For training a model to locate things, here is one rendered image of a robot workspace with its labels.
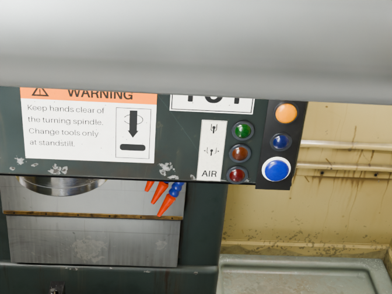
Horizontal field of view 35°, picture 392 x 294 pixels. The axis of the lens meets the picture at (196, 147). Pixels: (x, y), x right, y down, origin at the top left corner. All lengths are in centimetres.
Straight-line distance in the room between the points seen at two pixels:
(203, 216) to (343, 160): 60
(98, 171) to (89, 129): 6
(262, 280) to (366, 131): 63
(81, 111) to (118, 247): 99
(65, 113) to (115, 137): 7
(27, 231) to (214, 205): 50
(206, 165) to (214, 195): 86
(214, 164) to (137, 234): 92
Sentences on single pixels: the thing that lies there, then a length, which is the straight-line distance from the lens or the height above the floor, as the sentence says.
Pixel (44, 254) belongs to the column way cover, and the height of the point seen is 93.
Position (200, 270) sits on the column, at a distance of 177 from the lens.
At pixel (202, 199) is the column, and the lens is 163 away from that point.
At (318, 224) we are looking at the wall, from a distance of 220.
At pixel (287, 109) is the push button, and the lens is 72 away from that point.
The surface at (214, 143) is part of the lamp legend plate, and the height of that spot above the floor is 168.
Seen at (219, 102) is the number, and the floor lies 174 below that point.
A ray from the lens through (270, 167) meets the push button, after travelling 76.
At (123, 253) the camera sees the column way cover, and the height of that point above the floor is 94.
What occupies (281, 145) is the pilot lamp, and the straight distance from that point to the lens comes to 75.
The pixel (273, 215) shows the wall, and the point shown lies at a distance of 214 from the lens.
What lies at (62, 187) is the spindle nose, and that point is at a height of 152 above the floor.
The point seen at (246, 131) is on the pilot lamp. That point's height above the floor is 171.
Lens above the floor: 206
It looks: 31 degrees down
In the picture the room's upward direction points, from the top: 5 degrees clockwise
